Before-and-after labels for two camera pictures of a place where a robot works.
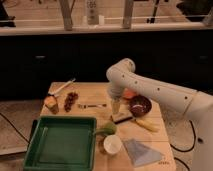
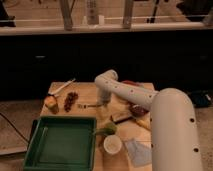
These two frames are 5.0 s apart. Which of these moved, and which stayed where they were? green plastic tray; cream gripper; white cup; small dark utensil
Moved: cream gripper
Stayed: small dark utensil; green plastic tray; white cup
